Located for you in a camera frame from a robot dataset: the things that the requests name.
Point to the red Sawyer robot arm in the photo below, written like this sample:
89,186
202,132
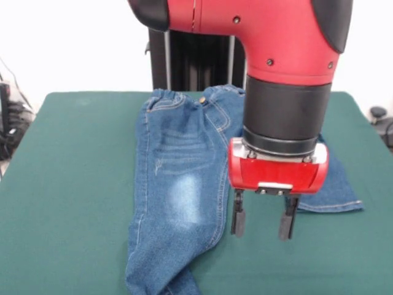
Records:
276,46

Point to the black round knob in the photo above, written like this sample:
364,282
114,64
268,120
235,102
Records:
378,111

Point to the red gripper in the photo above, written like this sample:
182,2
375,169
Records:
276,173

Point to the blue denim jeans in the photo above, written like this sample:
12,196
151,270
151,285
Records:
172,184

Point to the dark green table cloth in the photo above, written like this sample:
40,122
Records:
61,215

